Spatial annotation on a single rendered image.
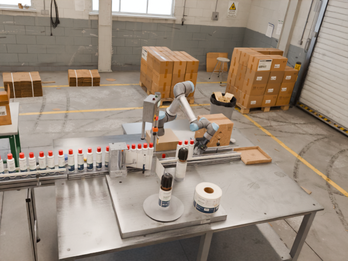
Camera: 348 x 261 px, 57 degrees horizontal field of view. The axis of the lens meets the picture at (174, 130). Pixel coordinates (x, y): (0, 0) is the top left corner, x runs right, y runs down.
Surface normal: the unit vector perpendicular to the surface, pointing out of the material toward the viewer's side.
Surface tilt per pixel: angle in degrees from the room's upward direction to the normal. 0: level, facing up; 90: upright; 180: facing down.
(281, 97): 88
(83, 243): 0
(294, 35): 90
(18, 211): 0
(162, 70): 91
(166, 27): 90
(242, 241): 0
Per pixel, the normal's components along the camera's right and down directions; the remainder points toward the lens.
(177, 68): 0.38, 0.46
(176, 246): 0.10, -0.88
